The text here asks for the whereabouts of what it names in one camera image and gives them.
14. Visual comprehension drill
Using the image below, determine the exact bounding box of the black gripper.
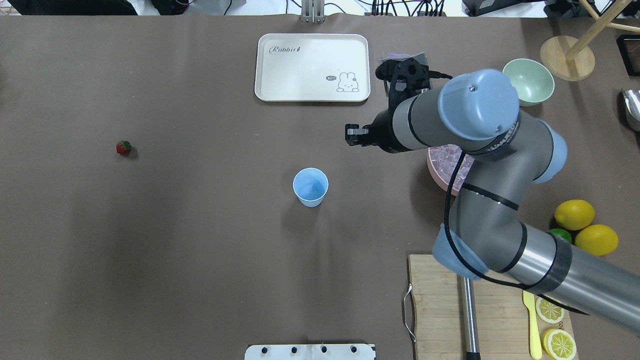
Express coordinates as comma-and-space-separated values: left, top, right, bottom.
345, 109, 400, 153

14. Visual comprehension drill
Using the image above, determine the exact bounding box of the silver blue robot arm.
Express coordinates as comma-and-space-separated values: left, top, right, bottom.
345, 63, 640, 333

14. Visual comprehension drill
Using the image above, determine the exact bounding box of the light blue cup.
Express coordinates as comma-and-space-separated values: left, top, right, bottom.
292, 167, 329, 208

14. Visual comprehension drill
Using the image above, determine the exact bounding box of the wooden cup stand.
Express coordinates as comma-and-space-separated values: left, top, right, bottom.
540, 0, 640, 82

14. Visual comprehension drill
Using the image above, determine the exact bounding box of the cream rabbit tray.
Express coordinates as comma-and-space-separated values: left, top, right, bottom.
254, 33, 371, 103

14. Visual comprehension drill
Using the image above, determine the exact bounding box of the pink bowl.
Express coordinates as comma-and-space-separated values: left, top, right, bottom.
427, 144, 474, 197

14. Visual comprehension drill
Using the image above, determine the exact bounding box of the grey folded cloth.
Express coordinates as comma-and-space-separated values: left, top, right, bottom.
379, 52, 428, 65

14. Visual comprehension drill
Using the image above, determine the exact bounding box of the mint green bowl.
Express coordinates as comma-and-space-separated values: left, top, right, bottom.
502, 58, 555, 107

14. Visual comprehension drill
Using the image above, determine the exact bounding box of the wooden cutting board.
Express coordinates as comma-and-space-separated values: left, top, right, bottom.
408, 254, 580, 360

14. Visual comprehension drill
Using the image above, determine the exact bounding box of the green lime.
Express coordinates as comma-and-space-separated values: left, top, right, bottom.
547, 228, 574, 244

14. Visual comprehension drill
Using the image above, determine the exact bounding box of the red strawberry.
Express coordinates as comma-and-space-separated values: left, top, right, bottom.
115, 140, 133, 157

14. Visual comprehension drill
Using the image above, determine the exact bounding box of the yellow lemon right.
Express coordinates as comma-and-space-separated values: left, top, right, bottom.
553, 199, 595, 231

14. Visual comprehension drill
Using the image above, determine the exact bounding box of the yellow lemon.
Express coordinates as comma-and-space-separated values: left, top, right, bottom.
574, 224, 619, 256
553, 199, 595, 231

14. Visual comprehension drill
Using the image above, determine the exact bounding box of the yellow plastic knife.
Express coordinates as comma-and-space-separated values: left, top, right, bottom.
522, 291, 543, 360

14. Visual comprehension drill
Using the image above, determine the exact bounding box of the steel rod on board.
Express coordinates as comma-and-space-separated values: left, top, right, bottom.
457, 275, 482, 360

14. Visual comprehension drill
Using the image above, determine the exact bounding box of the lemon half inner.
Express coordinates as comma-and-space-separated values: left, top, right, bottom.
535, 296, 565, 324

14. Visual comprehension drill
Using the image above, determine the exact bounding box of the yellow lemon left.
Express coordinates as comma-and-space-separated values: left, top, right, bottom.
574, 224, 619, 256

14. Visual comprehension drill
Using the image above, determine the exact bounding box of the metal scoop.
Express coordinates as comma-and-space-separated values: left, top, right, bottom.
621, 89, 640, 133

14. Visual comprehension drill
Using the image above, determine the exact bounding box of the lemon half near edge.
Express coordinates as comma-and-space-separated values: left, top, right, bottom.
542, 329, 578, 360

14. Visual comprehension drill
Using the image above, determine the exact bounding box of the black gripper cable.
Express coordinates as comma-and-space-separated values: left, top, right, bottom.
442, 145, 591, 316

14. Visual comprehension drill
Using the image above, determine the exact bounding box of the aluminium frame post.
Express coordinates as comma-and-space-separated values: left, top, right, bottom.
299, 0, 326, 24

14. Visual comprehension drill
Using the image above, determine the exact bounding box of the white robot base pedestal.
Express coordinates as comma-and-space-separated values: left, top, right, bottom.
244, 343, 377, 360

